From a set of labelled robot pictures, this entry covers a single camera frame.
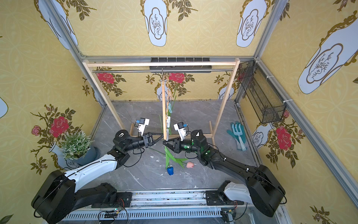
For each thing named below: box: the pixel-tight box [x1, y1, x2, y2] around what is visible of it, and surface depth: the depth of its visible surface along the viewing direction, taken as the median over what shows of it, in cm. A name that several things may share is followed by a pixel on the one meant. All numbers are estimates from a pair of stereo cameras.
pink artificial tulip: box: [149, 146, 195, 169], surface depth 86 cm
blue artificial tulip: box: [164, 145, 184, 176], surface depth 72 cm
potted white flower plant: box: [59, 130, 98, 168], surface depth 78 cm
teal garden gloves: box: [226, 121, 248, 150], surface depth 99 cm
